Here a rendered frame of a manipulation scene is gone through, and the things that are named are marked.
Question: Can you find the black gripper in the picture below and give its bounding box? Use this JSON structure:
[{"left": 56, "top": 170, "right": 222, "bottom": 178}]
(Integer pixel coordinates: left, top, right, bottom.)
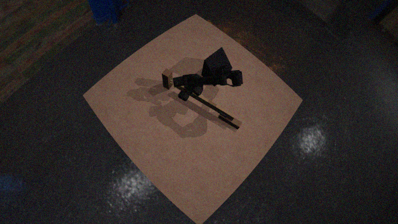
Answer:
[{"left": 178, "top": 88, "right": 192, "bottom": 101}]

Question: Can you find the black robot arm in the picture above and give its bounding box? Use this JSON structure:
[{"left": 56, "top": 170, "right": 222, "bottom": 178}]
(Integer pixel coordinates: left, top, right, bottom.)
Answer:
[{"left": 173, "top": 65, "right": 243, "bottom": 96}]

